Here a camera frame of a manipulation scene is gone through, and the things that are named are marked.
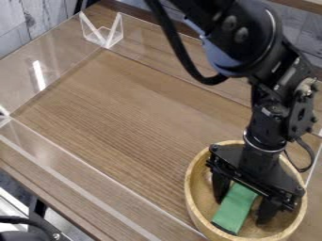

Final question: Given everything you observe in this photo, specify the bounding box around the black table leg frame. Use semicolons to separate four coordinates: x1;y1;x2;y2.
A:
27;196;72;241

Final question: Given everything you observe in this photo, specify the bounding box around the black cable lower left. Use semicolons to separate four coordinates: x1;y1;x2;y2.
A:
0;215;54;236

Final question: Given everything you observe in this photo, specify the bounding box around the clear acrylic barrier wall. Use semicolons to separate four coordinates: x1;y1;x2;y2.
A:
0;15;249;241

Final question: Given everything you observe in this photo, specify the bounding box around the green stick block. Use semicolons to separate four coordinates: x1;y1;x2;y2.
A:
210;184;257;235

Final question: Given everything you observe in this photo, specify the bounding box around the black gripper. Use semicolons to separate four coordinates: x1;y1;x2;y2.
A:
205;130;305;225

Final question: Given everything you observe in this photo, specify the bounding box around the wooden bowl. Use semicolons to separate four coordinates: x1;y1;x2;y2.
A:
182;140;308;241

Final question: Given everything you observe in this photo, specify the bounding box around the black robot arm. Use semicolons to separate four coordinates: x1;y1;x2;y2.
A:
172;0;316;224

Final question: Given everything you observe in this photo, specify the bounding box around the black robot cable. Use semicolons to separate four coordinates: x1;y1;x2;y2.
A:
141;0;316;173

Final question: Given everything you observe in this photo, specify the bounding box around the clear acrylic corner bracket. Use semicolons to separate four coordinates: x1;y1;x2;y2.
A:
78;12;122;49

